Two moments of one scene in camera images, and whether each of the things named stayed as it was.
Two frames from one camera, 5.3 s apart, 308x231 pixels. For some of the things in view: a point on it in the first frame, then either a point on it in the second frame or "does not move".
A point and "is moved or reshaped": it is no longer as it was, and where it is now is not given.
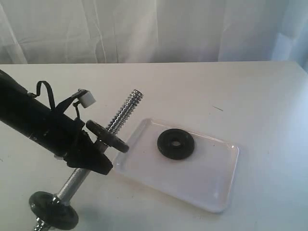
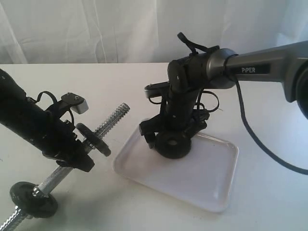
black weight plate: x=107 y=136 is moved or reshaped
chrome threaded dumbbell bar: x=64 y=196 -> x=16 y=214
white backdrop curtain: x=52 y=32 does not move
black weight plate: x=60 y=216 -> x=32 y=206
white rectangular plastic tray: x=206 y=176 does not move
